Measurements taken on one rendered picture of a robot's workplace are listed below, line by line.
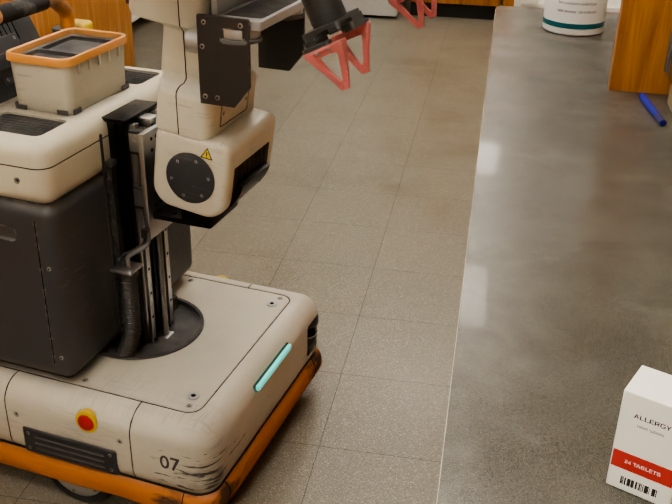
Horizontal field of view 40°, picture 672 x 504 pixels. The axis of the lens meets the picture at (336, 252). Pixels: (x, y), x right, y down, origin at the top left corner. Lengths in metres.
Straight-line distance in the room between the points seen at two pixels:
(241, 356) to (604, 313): 1.21
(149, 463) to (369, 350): 0.86
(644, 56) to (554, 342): 0.86
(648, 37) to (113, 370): 1.24
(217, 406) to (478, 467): 1.21
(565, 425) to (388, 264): 2.25
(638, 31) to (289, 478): 1.20
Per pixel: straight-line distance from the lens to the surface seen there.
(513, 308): 0.93
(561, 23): 2.03
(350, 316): 2.71
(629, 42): 1.65
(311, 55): 1.40
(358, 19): 1.46
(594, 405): 0.81
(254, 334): 2.10
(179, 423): 1.86
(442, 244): 3.16
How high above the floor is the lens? 1.41
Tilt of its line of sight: 27 degrees down
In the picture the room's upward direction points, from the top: 1 degrees clockwise
